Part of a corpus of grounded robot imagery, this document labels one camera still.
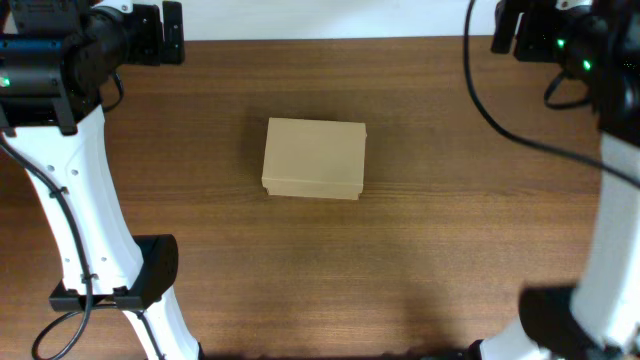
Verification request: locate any cardboard box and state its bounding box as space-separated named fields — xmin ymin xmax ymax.
xmin=261 ymin=118 xmax=367 ymax=200

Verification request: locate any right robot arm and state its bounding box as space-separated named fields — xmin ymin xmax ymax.
xmin=409 ymin=1 xmax=639 ymax=359

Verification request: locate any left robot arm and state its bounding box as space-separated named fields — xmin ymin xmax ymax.
xmin=1 ymin=0 xmax=203 ymax=359

